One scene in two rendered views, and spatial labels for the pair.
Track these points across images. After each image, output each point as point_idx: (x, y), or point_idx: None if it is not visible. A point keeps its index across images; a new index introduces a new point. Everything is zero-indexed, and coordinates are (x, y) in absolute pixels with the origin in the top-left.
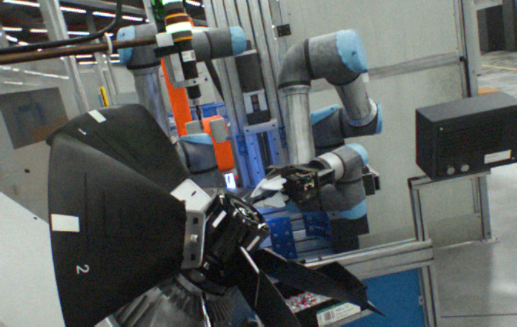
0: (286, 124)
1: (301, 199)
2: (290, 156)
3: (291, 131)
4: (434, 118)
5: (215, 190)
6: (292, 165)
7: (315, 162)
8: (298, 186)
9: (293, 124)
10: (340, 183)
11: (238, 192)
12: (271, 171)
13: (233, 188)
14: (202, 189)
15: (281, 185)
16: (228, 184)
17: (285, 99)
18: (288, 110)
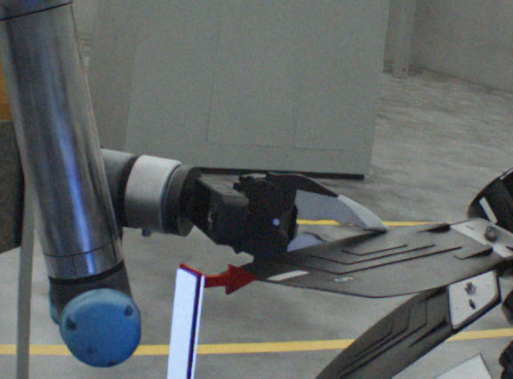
0: (79, 91)
1: (295, 236)
2: (101, 190)
3: (92, 111)
4: None
5: (344, 279)
6: (219, 184)
7: (192, 173)
8: (294, 208)
9: (89, 90)
10: (122, 236)
11: (355, 249)
12: (316, 181)
13: (297, 273)
14: (356, 289)
15: (283, 221)
16: (198, 311)
17: (68, 13)
18: (78, 47)
